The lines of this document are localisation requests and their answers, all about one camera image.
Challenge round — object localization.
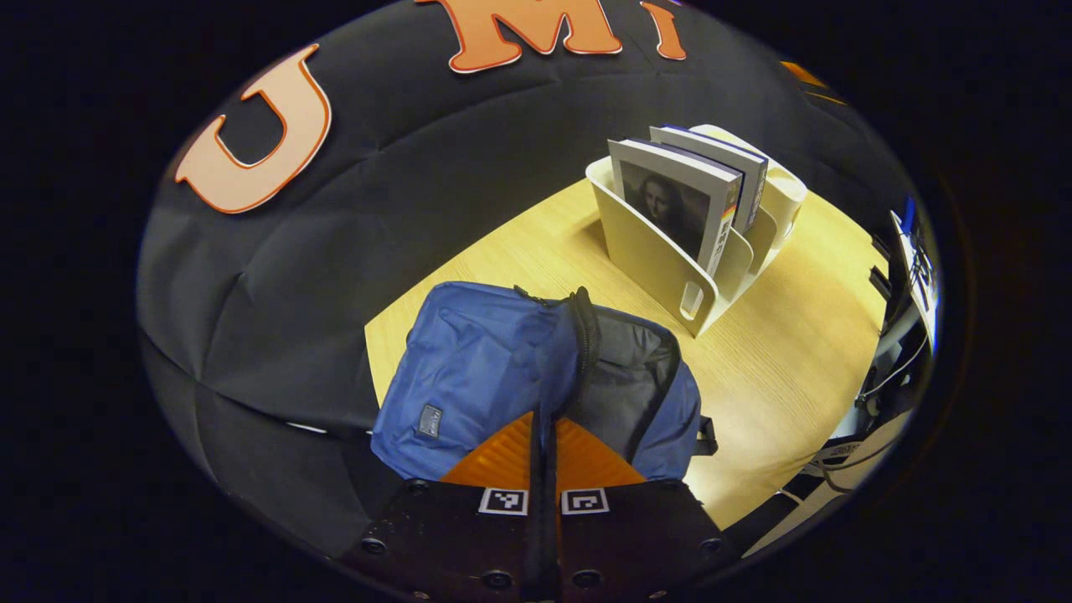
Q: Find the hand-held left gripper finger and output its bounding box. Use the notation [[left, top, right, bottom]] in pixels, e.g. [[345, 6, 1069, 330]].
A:
[[335, 409, 545, 602], [544, 415, 743, 602]]

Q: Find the blue cover book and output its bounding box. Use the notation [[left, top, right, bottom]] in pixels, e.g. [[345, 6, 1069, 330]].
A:
[[649, 124, 770, 235]]

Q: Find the blue schoolbag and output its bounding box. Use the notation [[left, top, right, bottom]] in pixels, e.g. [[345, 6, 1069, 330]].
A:
[[370, 281, 719, 487]]

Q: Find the portrait cover book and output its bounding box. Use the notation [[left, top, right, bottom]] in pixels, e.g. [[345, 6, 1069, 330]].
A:
[[607, 138, 745, 277]]

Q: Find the cream bookshelf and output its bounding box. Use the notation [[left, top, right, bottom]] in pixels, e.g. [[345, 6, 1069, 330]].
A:
[[585, 124, 809, 338]]

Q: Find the white printed panel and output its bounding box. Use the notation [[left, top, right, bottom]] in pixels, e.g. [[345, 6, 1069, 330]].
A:
[[888, 197, 941, 353]]

